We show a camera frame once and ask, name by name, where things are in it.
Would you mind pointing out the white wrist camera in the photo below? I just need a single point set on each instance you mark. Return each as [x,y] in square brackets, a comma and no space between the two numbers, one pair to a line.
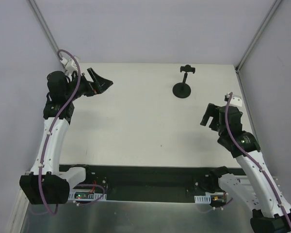
[235,100]
[69,65]

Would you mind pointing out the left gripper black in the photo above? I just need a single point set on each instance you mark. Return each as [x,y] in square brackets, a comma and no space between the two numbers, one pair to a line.
[91,86]

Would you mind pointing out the right aluminium frame post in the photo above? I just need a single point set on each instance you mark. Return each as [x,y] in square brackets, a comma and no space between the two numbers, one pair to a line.
[265,22]

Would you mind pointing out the aluminium frame post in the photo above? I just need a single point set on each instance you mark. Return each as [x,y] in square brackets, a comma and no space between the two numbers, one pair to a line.
[43,24]
[265,22]

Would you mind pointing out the black phone stand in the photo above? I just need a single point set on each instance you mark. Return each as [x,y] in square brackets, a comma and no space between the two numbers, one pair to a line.
[182,90]

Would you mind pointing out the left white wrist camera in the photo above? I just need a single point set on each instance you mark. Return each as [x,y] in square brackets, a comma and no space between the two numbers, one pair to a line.
[69,65]

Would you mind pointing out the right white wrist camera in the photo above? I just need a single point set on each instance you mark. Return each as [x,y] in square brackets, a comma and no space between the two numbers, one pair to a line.
[235,100]

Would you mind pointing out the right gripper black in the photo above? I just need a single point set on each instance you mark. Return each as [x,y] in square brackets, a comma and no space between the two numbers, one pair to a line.
[214,117]

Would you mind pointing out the left aluminium frame post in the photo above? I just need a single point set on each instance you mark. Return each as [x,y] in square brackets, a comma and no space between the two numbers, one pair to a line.
[43,24]

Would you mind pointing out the white cable duct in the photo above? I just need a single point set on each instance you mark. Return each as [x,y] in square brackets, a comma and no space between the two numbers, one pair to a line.
[86,196]
[205,199]

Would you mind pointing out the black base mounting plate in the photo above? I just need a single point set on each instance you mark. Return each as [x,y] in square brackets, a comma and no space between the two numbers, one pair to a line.
[150,183]

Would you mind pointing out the right white cable duct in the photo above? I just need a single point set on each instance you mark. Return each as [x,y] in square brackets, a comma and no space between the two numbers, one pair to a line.
[205,199]

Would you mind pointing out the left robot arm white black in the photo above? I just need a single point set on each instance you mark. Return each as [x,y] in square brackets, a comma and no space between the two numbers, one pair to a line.
[45,183]

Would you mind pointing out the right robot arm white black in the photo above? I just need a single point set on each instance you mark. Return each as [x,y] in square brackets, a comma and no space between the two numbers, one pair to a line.
[271,212]

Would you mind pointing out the left white cable duct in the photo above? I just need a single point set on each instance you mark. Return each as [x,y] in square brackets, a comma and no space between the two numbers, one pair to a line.
[86,196]

